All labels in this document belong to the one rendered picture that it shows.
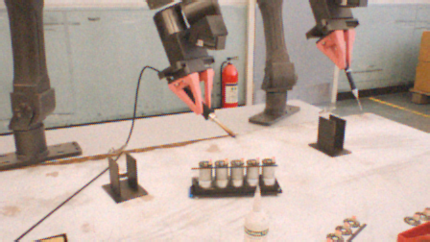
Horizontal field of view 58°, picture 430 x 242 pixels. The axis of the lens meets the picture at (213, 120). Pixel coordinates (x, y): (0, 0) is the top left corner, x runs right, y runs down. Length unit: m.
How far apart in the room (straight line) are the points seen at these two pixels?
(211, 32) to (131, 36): 2.62
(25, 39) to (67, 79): 2.42
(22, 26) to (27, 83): 0.11
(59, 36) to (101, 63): 0.37
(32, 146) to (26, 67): 0.17
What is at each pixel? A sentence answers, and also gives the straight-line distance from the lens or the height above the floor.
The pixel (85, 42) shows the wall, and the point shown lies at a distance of 3.23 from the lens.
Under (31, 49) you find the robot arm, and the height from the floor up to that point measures 0.99.
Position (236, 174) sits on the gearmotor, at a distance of 0.69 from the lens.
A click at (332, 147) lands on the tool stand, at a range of 0.91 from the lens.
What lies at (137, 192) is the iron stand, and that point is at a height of 0.75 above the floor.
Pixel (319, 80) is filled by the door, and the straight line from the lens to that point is 4.13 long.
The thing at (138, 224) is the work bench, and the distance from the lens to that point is 0.64.
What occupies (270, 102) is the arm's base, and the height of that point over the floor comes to 0.80.
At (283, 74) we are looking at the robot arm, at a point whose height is 0.88.
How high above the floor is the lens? 1.09
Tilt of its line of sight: 18 degrees down
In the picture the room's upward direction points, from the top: straight up
